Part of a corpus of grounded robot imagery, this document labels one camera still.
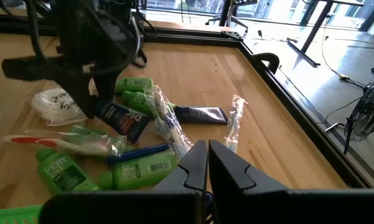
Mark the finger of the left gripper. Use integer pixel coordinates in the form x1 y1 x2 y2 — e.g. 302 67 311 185
1 57 96 119
95 57 149 102

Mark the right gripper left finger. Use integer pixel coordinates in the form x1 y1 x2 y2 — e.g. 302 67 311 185
39 139 209 224

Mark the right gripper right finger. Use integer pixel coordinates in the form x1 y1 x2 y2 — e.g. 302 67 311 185
208 139 374 224

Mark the clear vanity pack bag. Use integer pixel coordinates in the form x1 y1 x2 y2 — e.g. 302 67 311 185
29 86 90 127

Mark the green Pert shampoo bottle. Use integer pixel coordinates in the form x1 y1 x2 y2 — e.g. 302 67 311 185
98 155 178 191
121 90 162 121
114 77 154 95
35 147 100 195

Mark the dark blue DSC tube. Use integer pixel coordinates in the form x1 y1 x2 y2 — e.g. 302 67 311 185
95 98 151 144

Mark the red white toothbrush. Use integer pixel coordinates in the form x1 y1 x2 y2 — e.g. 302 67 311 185
2 126 128 156

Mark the dark grey toiletry tube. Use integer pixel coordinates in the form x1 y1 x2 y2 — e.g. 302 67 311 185
174 105 228 126

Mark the wrapped blue white toothbrush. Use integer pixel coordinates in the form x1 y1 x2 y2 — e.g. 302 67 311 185
157 118 194 159
144 85 183 141
223 94 249 154

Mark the dark blue slim toiletry stick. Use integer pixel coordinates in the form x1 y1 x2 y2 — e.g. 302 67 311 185
107 142 171 165

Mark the black floor fan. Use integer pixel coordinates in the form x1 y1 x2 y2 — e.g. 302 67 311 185
325 63 374 156

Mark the green slotted plastic basket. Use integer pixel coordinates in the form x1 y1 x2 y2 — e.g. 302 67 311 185
0 204 44 224

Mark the black standing desk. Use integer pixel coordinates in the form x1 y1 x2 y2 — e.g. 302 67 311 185
286 0 367 68

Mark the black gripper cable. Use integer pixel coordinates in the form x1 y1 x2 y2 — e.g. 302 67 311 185
24 0 158 75

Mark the black aluminium rig frame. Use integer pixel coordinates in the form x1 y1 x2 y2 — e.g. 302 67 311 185
0 12 374 189

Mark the black clamp handle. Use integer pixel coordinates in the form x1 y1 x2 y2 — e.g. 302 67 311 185
250 52 281 75

